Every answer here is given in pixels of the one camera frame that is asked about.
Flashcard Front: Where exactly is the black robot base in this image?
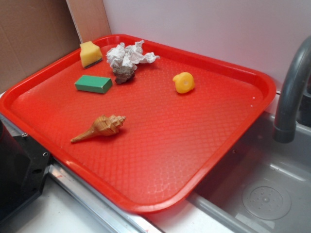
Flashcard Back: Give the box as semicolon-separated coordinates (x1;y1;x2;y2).
0;122;51;224

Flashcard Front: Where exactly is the red plastic tray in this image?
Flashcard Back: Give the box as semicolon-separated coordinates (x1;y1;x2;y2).
0;41;276;214

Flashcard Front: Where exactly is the yellow rubber duck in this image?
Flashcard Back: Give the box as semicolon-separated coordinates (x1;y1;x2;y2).
173;72;195;94

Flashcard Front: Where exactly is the tan spiral seashell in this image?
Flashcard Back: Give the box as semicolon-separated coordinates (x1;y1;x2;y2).
70;115;126;143

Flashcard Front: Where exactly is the brown grey rock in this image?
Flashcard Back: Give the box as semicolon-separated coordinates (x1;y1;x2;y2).
113;66;135;85

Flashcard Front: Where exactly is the green rectangular block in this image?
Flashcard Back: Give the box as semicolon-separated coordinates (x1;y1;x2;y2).
74;75;113;94

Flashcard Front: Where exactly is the crumpled white paper towel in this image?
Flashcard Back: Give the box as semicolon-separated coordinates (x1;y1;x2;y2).
106;40;160;71

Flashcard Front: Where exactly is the yellow sponge with dark base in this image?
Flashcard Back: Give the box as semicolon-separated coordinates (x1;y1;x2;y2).
80;41;103;68

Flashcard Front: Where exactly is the light wooden board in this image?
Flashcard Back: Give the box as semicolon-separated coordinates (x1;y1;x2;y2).
66;0;111;43

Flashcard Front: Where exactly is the grey plastic sink basin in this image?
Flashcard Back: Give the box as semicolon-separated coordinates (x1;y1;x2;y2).
145;111;311;233

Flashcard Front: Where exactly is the grey toy faucet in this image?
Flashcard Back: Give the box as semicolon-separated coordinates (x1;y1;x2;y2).
273;36;311;143

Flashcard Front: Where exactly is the brown cardboard panel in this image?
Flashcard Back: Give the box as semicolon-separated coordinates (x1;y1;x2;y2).
0;0;80;92

